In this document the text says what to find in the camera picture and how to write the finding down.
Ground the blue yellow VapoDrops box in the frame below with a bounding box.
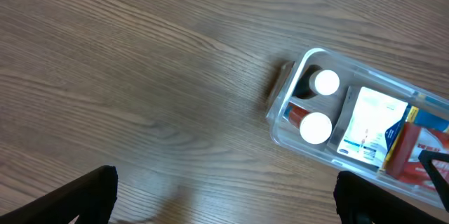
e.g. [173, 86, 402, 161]
[380, 105, 448, 172]

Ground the clear plastic container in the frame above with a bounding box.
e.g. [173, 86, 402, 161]
[267, 48, 448, 209]

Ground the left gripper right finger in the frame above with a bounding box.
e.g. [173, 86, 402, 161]
[333, 171, 445, 224]

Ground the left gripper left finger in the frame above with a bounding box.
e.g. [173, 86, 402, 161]
[1, 165, 118, 224]

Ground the white blue medicine box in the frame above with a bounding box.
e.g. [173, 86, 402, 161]
[328, 86, 410, 169]

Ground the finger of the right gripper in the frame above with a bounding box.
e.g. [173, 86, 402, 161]
[418, 150, 449, 211]

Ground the red medicine box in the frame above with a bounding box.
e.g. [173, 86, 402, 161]
[385, 122, 448, 190]

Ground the black bottle white cap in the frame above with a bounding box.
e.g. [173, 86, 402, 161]
[293, 65, 340, 99]

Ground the orange bottle white cap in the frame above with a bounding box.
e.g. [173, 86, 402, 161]
[283, 103, 333, 145]

